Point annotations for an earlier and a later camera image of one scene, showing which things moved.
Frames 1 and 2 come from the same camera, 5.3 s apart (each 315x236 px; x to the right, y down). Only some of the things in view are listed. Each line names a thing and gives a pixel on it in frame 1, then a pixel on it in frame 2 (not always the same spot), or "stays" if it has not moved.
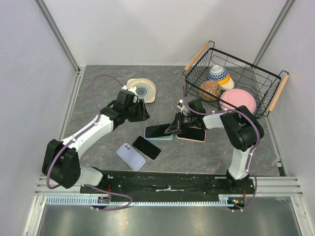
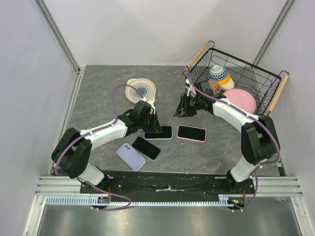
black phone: x=146 y=148 stays
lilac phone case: x=131 y=156 stays
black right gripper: x=174 y=126 -> x=181 y=110
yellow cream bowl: x=226 y=84 stays
